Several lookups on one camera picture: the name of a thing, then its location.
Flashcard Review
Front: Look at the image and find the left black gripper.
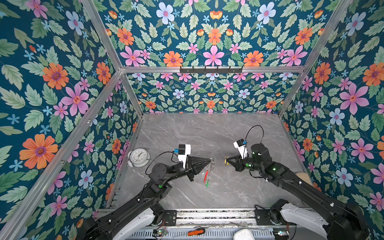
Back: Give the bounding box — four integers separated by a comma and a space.
164, 154, 211, 185

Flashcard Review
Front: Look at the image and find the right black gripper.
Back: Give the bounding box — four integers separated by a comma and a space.
225, 153, 263, 173

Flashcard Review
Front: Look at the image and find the metal keyring disc red grip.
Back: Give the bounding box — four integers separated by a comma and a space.
204, 162, 215, 184

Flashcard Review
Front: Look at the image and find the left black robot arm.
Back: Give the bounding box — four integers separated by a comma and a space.
76, 156, 212, 240

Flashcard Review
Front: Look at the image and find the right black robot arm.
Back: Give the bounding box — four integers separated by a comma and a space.
225, 142, 370, 240

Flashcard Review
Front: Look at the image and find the white alarm clock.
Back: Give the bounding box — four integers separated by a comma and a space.
128, 148, 151, 168

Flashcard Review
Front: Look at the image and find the beige sponge block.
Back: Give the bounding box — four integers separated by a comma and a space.
296, 172, 313, 186

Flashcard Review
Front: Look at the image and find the white device front edge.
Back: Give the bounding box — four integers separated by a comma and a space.
233, 229, 255, 240

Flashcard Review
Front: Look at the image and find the left small circuit board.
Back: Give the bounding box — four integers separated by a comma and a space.
152, 229, 168, 238

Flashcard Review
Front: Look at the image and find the small circuit board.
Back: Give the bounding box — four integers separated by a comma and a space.
274, 230, 290, 240
152, 229, 168, 238

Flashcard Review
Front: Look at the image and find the right small circuit board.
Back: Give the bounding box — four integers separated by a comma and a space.
274, 230, 290, 240

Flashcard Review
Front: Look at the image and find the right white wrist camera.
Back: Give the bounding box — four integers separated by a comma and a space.
233, 139, 248, 159

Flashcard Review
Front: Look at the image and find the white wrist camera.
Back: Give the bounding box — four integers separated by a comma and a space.
175, 144, 191, 166
233, 139, 248, 159

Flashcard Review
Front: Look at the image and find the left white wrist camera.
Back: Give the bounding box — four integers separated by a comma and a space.
175, 144, 191, 166

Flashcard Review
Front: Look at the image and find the aluminium front rail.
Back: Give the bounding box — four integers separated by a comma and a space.
113, 208, 340, 229

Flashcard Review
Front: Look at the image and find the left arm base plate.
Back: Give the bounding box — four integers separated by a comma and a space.
154, 210, 178, 227

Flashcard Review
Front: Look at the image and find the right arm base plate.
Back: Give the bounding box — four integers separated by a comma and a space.
254, 206, 282, 226

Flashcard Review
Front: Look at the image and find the orange handled screwdriver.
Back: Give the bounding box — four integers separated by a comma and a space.
187, 228, 206, 237

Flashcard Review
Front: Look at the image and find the black wall hook rack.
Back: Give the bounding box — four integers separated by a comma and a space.
179, 66, 243, 75

